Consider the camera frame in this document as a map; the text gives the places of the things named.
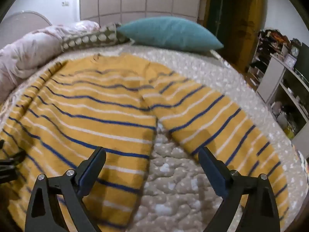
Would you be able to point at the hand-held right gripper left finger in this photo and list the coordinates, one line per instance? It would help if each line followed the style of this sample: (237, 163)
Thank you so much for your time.
(88, 172)

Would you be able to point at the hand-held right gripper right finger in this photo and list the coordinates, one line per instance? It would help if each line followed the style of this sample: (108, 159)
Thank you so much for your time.
(213, 174)

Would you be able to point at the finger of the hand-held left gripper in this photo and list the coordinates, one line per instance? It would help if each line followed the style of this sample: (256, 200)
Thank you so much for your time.
(9, 165)

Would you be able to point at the pile of clothes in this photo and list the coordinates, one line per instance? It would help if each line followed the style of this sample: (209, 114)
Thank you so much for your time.
(274, 40)

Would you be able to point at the beige quilted bedspread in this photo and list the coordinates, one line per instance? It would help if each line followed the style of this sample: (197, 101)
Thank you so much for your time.
(169, 174)

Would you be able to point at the white shelf unit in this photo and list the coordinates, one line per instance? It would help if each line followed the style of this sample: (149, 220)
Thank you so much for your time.
(275, 77)

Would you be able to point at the pink floral duvet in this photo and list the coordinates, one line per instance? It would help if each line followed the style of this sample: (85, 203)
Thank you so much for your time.
(29, 48)

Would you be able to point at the green patterned bolster pillow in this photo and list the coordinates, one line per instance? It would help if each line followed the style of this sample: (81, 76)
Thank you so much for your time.
(91, 38)

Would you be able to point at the small purple clock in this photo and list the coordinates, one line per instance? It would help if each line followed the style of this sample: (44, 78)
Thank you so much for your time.
(290, 61)

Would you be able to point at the dark screen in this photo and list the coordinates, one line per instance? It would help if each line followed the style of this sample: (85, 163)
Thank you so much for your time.
(303, 60)

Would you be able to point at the black mantel clock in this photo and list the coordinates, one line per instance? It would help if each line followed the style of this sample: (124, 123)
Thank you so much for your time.
(294, 50)

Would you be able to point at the teal pillow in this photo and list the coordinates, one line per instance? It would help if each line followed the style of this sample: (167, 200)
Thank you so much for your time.
(169, 32)

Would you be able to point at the wooden door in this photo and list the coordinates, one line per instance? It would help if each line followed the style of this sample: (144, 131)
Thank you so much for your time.
(246, 29)

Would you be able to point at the wall socket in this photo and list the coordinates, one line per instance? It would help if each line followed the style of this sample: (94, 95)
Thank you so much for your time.
(65, 3)

